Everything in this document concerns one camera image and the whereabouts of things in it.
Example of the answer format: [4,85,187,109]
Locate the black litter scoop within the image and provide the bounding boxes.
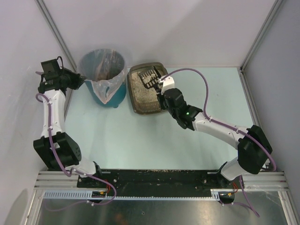
[138,68,162,89]

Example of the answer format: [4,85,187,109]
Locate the brown litter box tray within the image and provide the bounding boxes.
[127,62,167,115]

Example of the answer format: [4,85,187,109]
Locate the clear plastic bin liner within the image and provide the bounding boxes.
[78,48,128,105]

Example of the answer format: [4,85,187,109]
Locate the teal trash bin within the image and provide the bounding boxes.
[78,48,128,110]

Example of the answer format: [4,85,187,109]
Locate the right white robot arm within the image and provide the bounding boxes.
[157,88,272,184]

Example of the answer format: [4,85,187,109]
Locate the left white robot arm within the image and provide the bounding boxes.
[33,56,101,177]

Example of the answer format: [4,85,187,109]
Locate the cat litter pellets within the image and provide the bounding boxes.
[131,72,158,103]

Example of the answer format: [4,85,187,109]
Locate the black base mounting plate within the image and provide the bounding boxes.
[77,169,244,198]

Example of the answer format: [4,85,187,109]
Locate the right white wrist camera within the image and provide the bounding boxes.
[159,76,175,95]

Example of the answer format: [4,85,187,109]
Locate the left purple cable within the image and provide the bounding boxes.
[35,71,117,211]

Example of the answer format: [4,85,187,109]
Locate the purple cable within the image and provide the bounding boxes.
[35,71,117,211]
[161,67,277,218]

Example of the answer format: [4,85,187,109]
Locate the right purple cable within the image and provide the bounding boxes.
[161,67,277,218]

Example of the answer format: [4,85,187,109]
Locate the grey slotted cable duct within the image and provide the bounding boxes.
[43,188,237,201]

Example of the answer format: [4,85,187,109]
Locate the aluminium frame rail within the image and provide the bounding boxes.
[242,172,289,191]

